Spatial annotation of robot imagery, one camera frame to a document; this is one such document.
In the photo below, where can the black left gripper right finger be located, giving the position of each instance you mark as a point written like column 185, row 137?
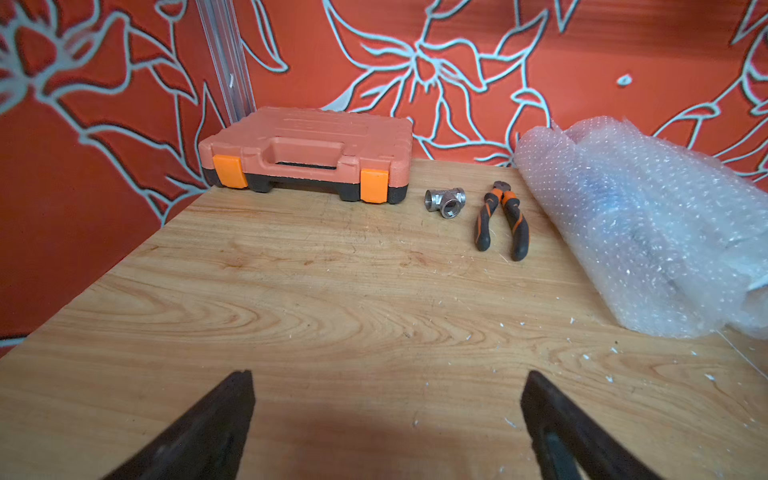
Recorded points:
column 567, row 442

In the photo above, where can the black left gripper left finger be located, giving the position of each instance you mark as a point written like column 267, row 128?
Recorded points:
column 206, row 442

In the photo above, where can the bubble wrap roll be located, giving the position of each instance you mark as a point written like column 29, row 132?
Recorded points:
column 674, row 241

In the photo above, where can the orange black pliers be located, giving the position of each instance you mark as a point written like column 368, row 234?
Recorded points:
column 502, row 197

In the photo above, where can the metal tee pipe fitting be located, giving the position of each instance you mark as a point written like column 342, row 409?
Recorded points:
column 449, row 203

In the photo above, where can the orange plastic tool case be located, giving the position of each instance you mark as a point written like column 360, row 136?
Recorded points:
column 362, row 157

